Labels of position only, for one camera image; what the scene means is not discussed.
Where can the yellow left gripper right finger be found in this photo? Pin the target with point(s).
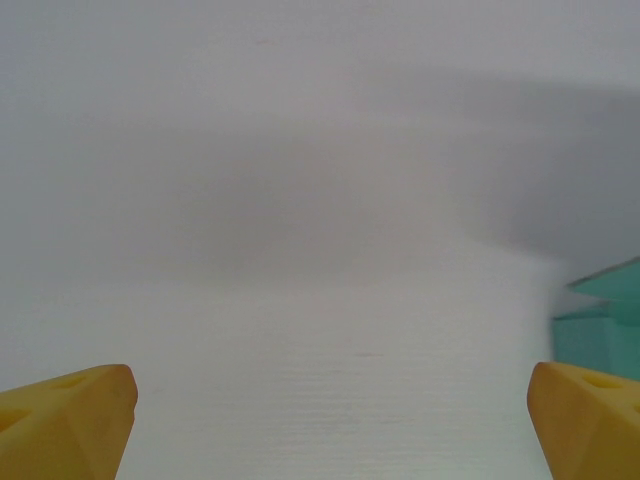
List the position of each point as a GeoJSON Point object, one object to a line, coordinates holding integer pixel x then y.
{"type": "Point", "coordinates": [585, 425]}

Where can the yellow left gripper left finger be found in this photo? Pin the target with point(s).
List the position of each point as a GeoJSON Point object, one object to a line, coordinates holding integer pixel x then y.
{"type": "Point", "coordinates": [70, 425]}

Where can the teal paper box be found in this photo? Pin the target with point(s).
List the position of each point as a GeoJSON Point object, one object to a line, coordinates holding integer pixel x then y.
{"type": "Point", "coordinates": [600, 330]}

